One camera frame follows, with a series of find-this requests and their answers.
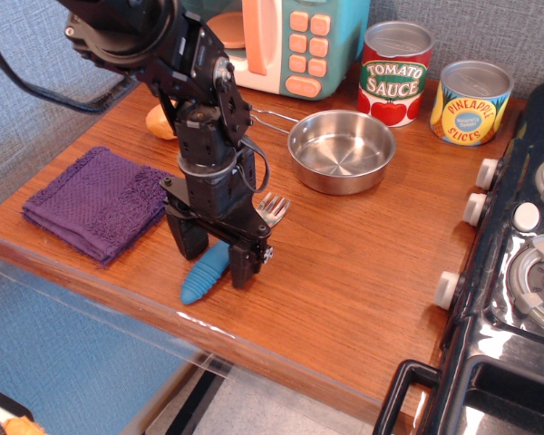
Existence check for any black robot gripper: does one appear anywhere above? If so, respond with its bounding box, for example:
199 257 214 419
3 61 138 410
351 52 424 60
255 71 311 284
160 149 271 289

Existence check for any blue handled metal fork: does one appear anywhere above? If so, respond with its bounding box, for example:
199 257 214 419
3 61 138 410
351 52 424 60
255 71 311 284
180 192 291 305

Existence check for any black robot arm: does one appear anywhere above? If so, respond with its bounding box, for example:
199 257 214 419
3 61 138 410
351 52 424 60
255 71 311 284
65 1 271 288

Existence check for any purple folded towel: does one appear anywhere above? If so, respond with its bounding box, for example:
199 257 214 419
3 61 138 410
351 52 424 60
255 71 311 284
23 147 169 266

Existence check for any toy chicken drumstick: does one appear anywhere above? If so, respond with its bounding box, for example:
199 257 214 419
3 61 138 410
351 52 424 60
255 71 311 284
145 104 177 140

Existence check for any small steel saucepan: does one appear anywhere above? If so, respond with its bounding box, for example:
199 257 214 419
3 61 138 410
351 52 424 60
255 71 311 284
251 108 396 196

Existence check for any teal toy microwave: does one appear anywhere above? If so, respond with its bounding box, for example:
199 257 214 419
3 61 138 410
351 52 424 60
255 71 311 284
183 1 371 101

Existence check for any white stove knob bottom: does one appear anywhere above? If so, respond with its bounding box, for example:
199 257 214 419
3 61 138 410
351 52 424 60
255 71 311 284
433 271 461 311

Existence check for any white stove knob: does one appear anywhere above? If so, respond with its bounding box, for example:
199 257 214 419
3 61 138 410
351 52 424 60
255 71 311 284
462 193 487 227
475 159 500 191
433 271 461 311

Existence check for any white stove knob middle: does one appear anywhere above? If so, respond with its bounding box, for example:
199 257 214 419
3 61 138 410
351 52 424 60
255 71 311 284
462 193 487 227

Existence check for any tomato sauce can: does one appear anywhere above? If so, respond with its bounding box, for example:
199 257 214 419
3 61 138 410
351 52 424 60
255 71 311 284
357 21 434 128

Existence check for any orange object bottom left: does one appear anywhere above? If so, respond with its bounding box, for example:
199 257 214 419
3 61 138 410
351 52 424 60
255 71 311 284
3 416 46 435

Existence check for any white stove knob top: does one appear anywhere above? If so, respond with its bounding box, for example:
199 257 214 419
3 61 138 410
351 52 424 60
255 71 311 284
475 159 500 191

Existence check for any pineapple slices can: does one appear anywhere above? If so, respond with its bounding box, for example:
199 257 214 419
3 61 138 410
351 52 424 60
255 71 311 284
430 60 514 147

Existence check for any black toy stove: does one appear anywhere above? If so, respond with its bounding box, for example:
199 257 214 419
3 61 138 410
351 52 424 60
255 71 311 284
414 83 544 434

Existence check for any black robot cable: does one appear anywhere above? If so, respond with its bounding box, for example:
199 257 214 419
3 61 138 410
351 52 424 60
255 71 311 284
0 8 139 114

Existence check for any black oven door handle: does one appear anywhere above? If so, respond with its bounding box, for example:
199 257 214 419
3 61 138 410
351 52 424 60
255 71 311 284
373 360 442 435

